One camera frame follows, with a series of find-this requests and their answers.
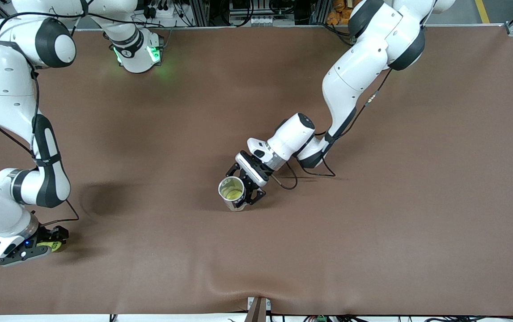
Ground brown table mat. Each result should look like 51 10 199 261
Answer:
0 25 513 316

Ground white blue tennis ball can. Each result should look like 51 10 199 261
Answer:
218 176 250 212

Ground aluminium frame post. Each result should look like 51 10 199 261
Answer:
188 0 210 26
311 0 331 25

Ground long white socket strip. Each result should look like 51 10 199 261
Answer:
229 15 276 26

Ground white power strip with plugs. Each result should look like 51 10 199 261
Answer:
144 4 177 19

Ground yellow Wilson tennis ball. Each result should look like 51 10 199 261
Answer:
222 182 244 202

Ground orange packets pile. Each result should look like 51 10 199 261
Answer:
326 0 356 26

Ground front camera mount post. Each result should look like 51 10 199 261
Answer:
246 296 272 322

